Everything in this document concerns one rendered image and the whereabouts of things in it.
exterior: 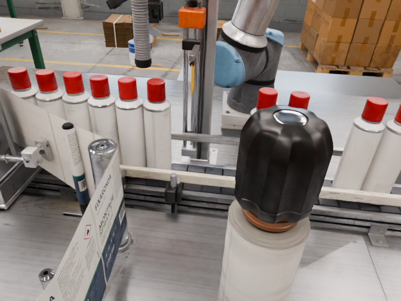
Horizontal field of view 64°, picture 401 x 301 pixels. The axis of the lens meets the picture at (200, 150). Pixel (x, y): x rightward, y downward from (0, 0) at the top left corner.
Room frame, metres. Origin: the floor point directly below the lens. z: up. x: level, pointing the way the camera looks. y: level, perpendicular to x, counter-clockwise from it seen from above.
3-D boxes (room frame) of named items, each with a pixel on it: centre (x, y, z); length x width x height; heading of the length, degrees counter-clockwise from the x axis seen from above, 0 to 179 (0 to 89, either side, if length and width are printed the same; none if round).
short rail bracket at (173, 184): (0.45, 0.04, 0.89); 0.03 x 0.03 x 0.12; 84
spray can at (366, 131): (0.50, -0.29, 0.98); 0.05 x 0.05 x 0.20
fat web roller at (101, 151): (0.36, 0.13, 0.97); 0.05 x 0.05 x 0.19
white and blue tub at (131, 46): (1.03, 0.21, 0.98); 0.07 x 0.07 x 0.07
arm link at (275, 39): (0.92, -0.15, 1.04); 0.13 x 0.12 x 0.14; 143
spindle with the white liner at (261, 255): (0.24, -0.07, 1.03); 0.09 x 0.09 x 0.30
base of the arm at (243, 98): (0.93, -0.15, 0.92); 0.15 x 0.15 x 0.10
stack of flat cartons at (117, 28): (4.65, 1.04, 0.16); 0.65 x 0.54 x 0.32; 91
